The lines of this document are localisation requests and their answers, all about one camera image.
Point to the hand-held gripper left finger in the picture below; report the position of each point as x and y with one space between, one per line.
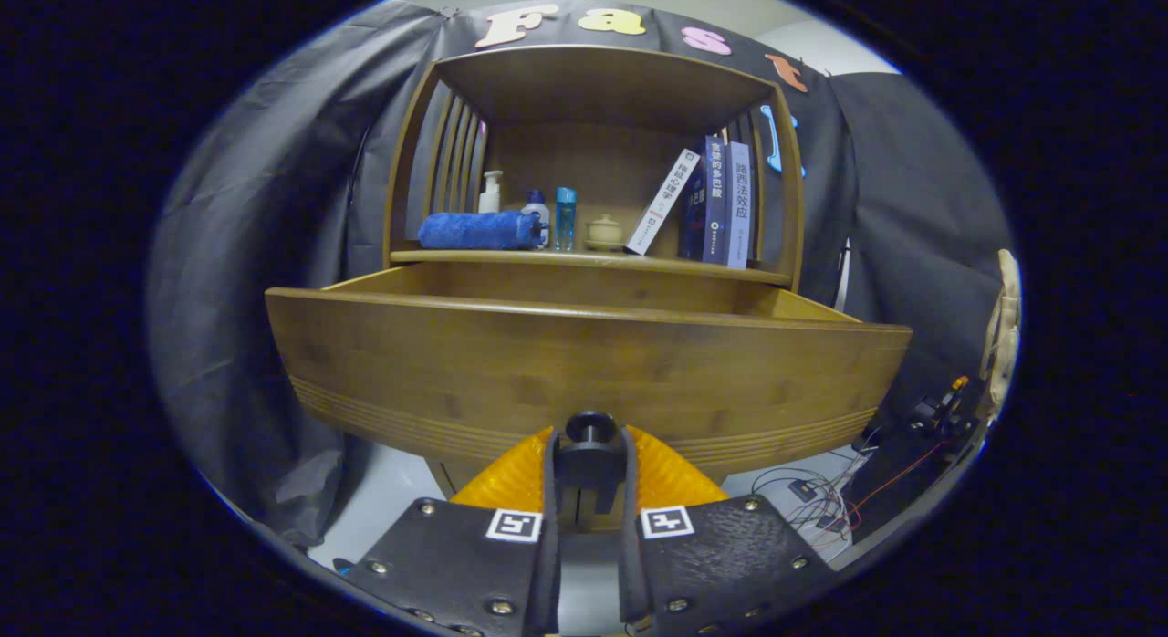
549 573

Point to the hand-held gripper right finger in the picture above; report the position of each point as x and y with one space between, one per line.
630 564

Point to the black drawer knob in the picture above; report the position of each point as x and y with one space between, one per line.
590 454

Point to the wooden drawer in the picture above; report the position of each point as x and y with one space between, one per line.
547 363

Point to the wooden countertop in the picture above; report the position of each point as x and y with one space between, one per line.
511 255

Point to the wooden cabinet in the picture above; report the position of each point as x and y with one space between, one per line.
593 89

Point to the black device with orange parts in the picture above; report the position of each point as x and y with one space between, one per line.
903 464

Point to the beige lidded teacup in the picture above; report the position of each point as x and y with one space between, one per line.
605 234

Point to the clear blue bottle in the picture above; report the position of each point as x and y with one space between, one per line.
566 219

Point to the blue folded towel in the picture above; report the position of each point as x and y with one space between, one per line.
474 230

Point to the black tripod stand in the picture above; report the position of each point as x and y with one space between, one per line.
843 276

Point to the short dark blue book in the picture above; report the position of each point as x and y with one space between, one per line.
693 208

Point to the white book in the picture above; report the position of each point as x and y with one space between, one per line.
662 203

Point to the white bottle with blue cap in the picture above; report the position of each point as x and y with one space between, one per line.
538 206

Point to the lavender book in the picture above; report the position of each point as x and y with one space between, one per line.
740 208

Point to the tall blue book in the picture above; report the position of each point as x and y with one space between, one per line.
716 199

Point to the white pump bottle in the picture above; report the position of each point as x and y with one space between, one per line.
491 197

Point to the beige wooden object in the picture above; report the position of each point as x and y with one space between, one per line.
1004 327

